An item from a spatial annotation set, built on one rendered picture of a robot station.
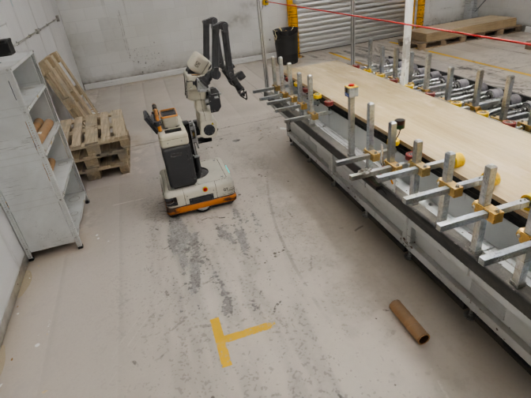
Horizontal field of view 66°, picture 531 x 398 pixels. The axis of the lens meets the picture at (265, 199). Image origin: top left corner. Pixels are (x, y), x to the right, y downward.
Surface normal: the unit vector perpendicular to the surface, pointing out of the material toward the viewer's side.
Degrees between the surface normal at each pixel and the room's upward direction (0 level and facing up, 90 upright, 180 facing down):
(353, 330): 0
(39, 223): 90
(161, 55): 90
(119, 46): 90
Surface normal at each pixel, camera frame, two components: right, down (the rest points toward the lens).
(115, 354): -0.11, -0.86
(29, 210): 0.29, 0.45
